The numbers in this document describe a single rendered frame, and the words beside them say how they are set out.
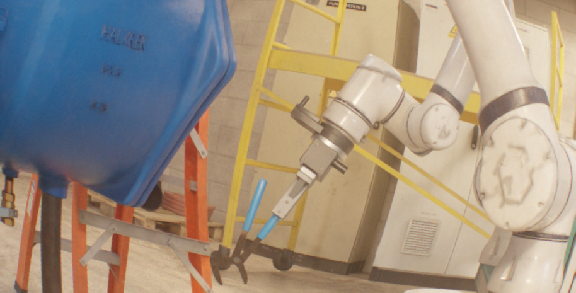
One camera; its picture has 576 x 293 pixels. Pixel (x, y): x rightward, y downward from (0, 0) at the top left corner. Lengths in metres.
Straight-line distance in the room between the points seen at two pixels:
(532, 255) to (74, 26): 0.80
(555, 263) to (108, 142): 0.79
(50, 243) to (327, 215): 4.17
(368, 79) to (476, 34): 0.62
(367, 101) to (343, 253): 3.74
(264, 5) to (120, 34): 5.17
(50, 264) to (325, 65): 3.10
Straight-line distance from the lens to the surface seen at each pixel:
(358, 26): 5.41
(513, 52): 1.00
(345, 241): 5.28
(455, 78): 1.51
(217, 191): 6.12
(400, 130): 1.61
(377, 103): 1.59
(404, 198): 5.06
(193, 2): 1.22
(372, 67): 1.60
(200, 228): 1.76
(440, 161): 5.00
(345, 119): 1.57
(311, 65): 4.22
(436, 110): 1.47
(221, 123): 6.15
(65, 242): 2.09
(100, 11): 0.99
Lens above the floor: 0.74
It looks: 1 degrees up
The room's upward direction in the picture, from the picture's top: 12 degrees clockwise
